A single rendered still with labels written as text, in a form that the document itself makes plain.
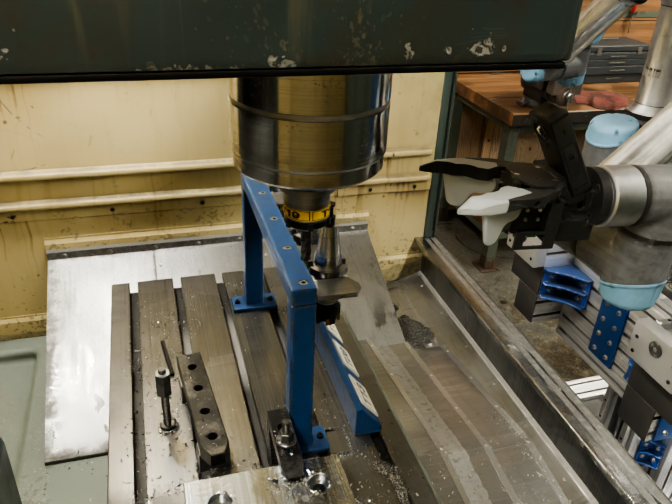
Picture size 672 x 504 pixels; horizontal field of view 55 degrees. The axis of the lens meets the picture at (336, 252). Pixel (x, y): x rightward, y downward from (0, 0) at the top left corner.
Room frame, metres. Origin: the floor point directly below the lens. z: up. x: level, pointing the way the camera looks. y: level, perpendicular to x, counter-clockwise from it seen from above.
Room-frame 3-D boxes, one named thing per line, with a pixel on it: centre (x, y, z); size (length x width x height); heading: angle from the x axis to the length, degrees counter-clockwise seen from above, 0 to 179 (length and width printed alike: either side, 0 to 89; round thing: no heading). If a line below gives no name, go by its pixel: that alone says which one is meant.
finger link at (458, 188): (0.73, -0.14, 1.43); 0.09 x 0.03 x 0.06; 76
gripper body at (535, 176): (0.70, -0.25, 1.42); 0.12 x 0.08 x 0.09; 104
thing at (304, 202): (0.63, 0.03, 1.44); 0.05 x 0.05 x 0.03
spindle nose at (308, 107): (0.63, 0.03, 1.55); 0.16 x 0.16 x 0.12
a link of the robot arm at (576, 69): (1.86, -0.63, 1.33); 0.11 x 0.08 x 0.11; 123
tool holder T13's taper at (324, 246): (0.87, 0.01, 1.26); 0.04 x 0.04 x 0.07
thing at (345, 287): (0.82, -0.01, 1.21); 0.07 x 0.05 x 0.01; 108
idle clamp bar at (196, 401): (0.83, 0.22, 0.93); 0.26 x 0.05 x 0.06; 23
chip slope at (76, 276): (1.25, 0.23, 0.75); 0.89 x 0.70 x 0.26; 108
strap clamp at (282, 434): (0.71, 0.06, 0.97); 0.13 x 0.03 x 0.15; 18
